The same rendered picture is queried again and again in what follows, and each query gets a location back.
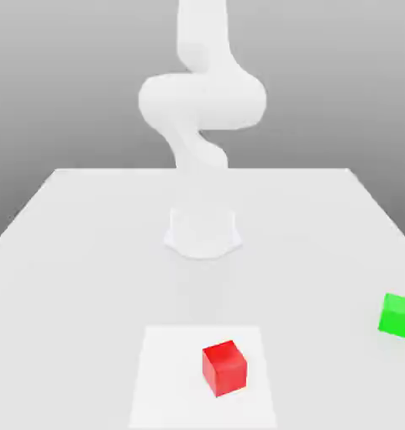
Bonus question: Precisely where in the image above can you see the small red cube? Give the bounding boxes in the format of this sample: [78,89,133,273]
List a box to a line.
[202,339,248,398]

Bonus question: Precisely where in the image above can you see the small green cube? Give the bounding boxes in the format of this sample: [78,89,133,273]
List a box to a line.
[376,292,405,339]

